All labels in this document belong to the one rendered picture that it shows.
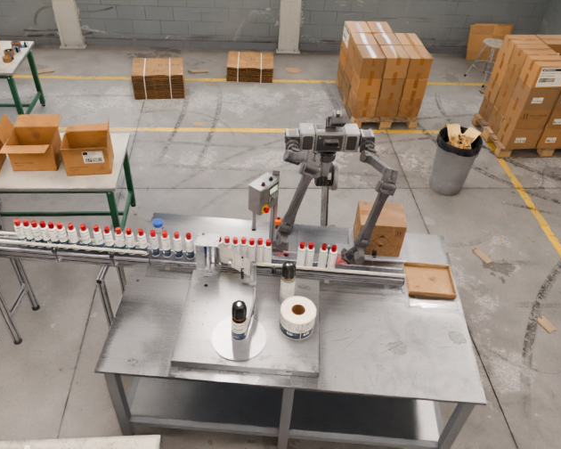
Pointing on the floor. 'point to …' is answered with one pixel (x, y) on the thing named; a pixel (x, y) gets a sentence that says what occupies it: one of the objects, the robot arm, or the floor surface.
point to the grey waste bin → (449, 172)
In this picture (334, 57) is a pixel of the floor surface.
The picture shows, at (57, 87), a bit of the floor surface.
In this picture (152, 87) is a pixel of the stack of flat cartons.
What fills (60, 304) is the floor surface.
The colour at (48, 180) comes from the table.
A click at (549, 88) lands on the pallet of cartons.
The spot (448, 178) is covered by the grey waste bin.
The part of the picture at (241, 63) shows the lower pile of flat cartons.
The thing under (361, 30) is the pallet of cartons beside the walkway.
